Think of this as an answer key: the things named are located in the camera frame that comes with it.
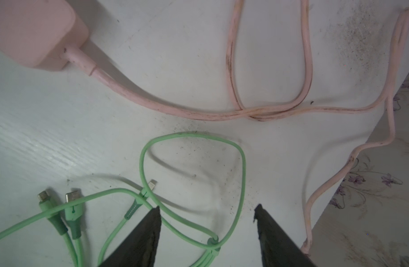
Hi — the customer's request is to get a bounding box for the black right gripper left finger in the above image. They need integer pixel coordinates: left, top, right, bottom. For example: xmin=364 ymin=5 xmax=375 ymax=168
xmin=100 ymin=207 xmax=162 ymax=267

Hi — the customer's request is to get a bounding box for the pink power strip cord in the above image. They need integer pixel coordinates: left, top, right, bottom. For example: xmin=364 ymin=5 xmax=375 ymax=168
xmin=62 ymin=0 xmax=409 ymax=256

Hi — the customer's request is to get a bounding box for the pink power strip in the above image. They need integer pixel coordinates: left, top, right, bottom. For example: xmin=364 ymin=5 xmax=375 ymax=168
xmin=0 ymin=0 xmax=89 ymax=71

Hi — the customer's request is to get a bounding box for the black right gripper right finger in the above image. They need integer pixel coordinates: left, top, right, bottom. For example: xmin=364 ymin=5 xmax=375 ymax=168
xmin=254 ymin=204 xmax=314 ymax=267

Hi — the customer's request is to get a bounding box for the green charging cable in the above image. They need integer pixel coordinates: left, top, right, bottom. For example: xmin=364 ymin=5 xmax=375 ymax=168
xmin=0 ymin=131 xmax=247 ymax=267

